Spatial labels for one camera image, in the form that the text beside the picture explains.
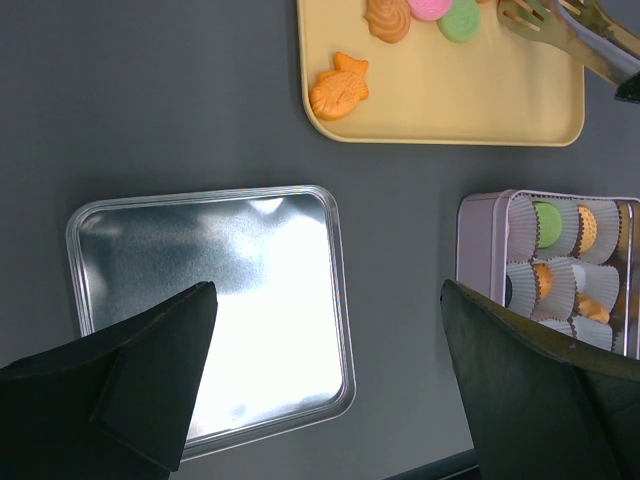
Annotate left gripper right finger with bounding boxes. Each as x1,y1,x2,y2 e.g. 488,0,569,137
440,280,639,479

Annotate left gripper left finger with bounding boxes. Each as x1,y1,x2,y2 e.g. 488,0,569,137
1,282,218,479

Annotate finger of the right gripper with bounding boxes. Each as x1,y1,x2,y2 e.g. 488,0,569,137
614,73,640,103

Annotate metal tongs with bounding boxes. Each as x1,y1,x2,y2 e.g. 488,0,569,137
497,0,639,86

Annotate orange swirl cookie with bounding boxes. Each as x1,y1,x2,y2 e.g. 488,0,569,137
533,263,553,299
577,293,610,324
364,0,411,44

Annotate orange round cookie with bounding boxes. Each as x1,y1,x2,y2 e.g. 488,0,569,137
578,205,598,254

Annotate green sandwich cookie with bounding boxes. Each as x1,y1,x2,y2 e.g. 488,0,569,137
533,201,563,249
437,0,481,43

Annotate silver tin lid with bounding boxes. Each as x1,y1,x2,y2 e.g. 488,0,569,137
64,184,357,461

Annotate black sandwich cookie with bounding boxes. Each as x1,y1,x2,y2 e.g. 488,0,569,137
504,275,513,307

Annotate yellow tray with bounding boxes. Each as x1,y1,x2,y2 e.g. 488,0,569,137
297,1,585,147

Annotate pink cookie tin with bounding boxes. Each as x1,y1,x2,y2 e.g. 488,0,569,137
456,190,639,359

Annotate orange fish cookie front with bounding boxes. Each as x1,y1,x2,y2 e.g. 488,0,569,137
309,52,369,121

